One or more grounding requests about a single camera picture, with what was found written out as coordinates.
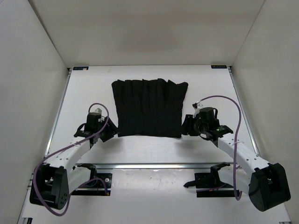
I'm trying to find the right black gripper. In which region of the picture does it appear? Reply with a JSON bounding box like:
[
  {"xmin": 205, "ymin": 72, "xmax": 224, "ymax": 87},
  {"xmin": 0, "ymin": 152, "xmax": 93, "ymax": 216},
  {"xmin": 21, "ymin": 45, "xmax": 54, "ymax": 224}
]
[{"xmin": 178, "ymin": 115, "xmax": 208, "ymax": 136}]

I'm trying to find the black pleated skirt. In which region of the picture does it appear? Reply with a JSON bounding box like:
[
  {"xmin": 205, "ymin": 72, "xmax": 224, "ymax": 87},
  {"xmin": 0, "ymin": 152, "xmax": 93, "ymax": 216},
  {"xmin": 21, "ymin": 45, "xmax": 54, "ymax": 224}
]
[{"xmin": 112, "ymin": 78, "xmax": 188, "ymax": 138}]

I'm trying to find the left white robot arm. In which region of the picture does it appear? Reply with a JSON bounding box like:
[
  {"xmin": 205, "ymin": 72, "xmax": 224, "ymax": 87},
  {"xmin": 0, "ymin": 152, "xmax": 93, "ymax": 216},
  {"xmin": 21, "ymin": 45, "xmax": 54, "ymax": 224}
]
[{"xmin": 29, "ymin": 108, "xmax": 118, "ymax": 210}]

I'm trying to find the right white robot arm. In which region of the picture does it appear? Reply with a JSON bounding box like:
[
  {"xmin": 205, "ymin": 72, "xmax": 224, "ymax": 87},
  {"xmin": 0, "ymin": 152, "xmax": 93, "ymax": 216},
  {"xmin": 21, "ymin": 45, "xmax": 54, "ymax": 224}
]
[{"xmin": 182, "ymin": 107, "xmax": 291, "ymax": 211}]

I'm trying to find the right blue corner label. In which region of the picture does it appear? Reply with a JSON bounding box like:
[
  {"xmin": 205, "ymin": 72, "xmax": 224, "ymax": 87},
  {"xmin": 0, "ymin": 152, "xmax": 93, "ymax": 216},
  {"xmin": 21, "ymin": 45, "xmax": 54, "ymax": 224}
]
[{"xmin": 211, "ymin": 65, "xmax": 227, "ymax": 69}]

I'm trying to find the blue corner label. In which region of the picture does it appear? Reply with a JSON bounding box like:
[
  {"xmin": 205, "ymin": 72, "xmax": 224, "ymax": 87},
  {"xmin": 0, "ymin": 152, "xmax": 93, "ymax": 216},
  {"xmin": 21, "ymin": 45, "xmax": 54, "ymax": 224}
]
[
  {"xmin": 211, "ymin": 65, "xmax": 227, "ymax": 69},
  {"xmin": 72, "ymin": 66, "xmax": 89, "ymax": 70}
]

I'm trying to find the left blue corner label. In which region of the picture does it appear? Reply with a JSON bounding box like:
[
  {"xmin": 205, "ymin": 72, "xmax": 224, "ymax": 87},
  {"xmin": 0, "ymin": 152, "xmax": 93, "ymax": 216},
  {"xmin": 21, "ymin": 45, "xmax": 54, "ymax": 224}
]
[{"xmin": 72, "ymin": 66, "xmax": 89, "ymax": 70}]

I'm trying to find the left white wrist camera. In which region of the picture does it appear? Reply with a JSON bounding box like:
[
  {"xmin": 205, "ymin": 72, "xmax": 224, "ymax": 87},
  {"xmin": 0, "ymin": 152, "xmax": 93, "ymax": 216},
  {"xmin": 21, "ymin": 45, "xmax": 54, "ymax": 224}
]
[{"xmin": 93, "ymin": 107, "xmax": 102, "ymax": 116}]

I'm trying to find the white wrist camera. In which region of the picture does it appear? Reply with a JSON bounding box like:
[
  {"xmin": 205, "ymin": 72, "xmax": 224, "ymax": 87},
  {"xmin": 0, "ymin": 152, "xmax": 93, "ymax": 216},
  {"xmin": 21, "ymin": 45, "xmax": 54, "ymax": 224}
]
[
  {"xmin": 192, "ymin": 101, "xmax": 203, "ymax": 118},
  {"xmin": 93, "ymin": 107, "xmax": 102, "ymax": 116}
]

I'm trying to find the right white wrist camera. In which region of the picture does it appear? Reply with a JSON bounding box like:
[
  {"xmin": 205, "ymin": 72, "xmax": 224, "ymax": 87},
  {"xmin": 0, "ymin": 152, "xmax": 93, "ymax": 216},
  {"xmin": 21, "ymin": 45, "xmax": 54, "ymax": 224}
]
[{"xmin": 192, "ymin": 101, "xmax": 203, "ymax": 118}]

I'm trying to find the aluminium front rail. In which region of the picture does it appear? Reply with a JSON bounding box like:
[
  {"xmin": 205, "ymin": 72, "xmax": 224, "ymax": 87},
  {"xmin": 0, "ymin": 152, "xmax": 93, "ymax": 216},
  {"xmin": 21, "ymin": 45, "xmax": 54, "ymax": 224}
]
[{"xmin": 74, "ymin": 163, "xmax": 234, "ymax": 170}]

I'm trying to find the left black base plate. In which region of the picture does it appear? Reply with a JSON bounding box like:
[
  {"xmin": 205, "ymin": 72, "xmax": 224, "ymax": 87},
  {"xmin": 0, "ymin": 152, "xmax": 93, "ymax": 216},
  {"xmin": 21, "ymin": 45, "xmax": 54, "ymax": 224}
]
[{"xmin": 72, "ymin": 170, "xmax": 113, "ymax": 196}]

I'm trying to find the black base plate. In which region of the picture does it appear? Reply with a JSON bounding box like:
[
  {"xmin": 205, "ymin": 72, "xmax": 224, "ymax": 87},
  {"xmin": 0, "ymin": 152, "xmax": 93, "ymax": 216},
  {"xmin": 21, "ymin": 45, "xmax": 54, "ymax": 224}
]
[
  {"xmin": 196, "ymin": 180, "xmax": 234, "ymax": 198},
  {"xmin": 72, "ymin": 170, "xmax": 113, "ymax": 196}
]

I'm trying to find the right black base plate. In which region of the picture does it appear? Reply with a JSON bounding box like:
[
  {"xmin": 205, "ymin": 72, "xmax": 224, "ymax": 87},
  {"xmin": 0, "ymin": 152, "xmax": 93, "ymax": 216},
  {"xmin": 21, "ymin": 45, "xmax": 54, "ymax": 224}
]
[{"xmin": 196, "ymin": 180, "xmax": 234, "ymax": 198}]

